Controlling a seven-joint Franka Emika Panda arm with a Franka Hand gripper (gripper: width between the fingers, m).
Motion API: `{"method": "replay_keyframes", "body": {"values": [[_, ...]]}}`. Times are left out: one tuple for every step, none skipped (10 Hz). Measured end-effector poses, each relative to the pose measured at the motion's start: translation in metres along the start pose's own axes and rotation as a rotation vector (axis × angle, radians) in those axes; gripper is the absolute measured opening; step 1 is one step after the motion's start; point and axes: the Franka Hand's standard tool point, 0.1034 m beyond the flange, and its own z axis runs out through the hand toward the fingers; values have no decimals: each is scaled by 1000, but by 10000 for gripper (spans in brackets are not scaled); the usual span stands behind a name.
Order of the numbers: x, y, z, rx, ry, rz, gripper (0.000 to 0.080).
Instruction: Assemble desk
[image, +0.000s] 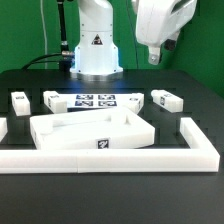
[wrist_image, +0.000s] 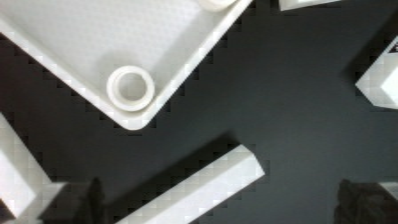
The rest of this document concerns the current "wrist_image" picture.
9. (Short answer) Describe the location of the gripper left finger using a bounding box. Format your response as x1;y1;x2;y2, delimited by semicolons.
39;178;107;224

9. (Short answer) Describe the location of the white desk tabletop tray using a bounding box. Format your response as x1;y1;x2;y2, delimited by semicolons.
0;0;252;130

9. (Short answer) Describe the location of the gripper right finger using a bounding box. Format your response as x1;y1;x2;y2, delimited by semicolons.
336;180;398;224

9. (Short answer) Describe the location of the white desk leg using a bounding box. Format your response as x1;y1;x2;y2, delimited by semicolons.
116;145;265;224
355;36;398;110
0;114;66;224
279;0;339;11

